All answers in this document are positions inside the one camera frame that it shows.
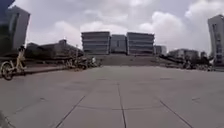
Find grey multi-storey building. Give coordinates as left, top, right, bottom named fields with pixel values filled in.
left=207, top=13, right=224, bottom=67

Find wide grey central building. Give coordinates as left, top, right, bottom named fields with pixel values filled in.
left=80, top=30, right=156, bottom=57

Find grey paved plaza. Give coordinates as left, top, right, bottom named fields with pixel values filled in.
left=0, top=64, right=224, bottom=128

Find low dark building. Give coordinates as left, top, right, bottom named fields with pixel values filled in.
left=25, top=38, right=85, bottom=62

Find row of parked bicycles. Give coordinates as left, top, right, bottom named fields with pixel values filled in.
left=179, top=58, right=217, bottom=72
left=63, top=55, right=103, bottom=71

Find pale bicycle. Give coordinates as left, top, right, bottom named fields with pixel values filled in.
left=0, top=45, right=28, bottom=82

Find large grey office building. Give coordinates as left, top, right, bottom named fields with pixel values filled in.
left=0, top=4, right=31, bottom=58

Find small distant building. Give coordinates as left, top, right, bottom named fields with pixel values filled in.
left=153, top=44, right=168, bottom=57

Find raised kerb strip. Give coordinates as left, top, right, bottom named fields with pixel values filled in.
left=0, top=63, right=73, bottom=77

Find wide grey stairs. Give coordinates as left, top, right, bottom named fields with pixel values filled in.
left=95, top=54, right=165, bottom=67

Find low pale building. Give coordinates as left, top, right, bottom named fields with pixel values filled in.
left=167, top=48, right=201, bottom=61

